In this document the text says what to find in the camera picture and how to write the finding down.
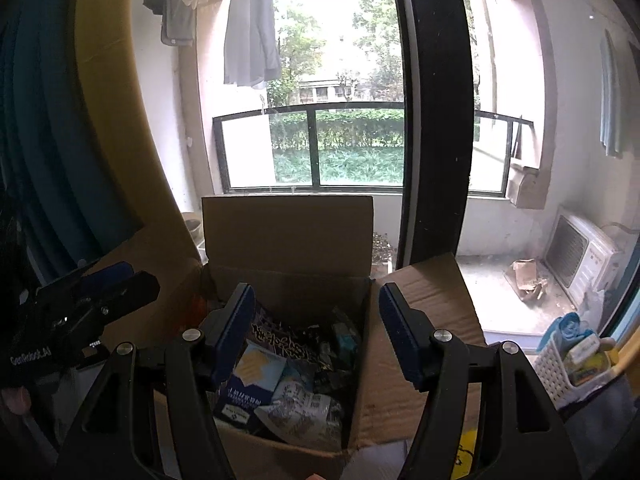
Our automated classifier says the light blue snack packet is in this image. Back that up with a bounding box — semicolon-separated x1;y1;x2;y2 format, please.
212;342;288;433

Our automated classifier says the brown cardboard box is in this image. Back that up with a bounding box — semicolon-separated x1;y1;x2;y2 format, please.
100;194;488;480

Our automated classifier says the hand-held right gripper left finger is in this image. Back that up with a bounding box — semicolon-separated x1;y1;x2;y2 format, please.
52;282;257;480

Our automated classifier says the black window frame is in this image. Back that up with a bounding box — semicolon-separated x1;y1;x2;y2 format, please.
390;0;476;271

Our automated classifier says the hanging pale blue shirt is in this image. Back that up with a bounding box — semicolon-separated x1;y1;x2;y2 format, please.
222;0;283;90

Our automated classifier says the white plastic basket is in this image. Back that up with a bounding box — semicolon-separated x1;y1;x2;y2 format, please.
532;335;618;406

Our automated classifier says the small teal snack packet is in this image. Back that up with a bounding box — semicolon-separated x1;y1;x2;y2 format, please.
332;320;361;361

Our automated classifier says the white printed snack packet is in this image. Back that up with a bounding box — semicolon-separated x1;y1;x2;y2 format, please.
255;375;346;453

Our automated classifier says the beige flower pot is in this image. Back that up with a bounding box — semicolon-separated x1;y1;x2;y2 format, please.
181;211;205;246

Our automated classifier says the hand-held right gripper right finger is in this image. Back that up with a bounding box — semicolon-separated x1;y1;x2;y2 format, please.
378;282;581;480

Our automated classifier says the hanging grey cloth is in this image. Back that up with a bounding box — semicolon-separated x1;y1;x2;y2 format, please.
141;0;197;47

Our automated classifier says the white outdoor air conditioner unit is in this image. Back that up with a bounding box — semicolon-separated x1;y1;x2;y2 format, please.
544;207;626;306

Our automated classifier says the flat cardboard sheet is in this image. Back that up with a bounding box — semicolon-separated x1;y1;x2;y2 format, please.
506;164;543;210

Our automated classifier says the colourful printed packet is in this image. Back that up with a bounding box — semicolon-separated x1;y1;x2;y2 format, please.
562;337;616;386

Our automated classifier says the dark purple snack packet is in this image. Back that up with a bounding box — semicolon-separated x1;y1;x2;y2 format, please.
247;305;341;366

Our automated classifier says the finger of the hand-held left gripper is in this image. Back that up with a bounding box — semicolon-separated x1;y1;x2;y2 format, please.
85;271;161;321
37;261;135;306

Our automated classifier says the person's left hand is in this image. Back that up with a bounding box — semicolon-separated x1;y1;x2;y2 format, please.
0;389;32;417

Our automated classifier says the torn cardboard scrap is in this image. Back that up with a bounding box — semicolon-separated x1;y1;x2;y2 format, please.
504;259;548;303

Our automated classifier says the blue cloth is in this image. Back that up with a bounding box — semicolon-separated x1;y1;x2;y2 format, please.
537;312;598;353

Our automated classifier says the yellow curtain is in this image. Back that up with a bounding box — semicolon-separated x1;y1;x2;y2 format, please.
75;0;208;266

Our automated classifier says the black balcony railing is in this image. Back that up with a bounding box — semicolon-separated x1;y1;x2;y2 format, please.
212;101;533;197

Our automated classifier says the teal curtain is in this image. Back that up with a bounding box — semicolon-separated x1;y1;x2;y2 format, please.
0;0;146;271

